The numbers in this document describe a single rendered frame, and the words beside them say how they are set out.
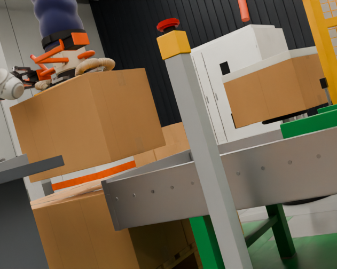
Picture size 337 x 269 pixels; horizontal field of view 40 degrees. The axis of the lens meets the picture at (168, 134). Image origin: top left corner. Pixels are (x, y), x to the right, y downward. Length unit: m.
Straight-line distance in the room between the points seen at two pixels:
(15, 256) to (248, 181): 0.88
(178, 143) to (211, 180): 7.91
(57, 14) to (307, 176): 1.44
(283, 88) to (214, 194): 1.89
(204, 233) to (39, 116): 1.05
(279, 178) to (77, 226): 1.11
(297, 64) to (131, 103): 1.38
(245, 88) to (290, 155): 1.94
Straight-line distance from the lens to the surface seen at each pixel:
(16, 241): 1.82
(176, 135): 9.33
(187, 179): 1.64
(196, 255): 2.47
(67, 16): 2.36
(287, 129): 1.57
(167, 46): 1.40
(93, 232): 2.21
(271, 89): 3.25
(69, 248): 2.35
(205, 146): 1.37
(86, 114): 2.06
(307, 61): 3.31
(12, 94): 2.18
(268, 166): 1.50
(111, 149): 2.02
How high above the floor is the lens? 0.71
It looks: level
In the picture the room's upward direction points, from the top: 16 degrees counter-clockwise
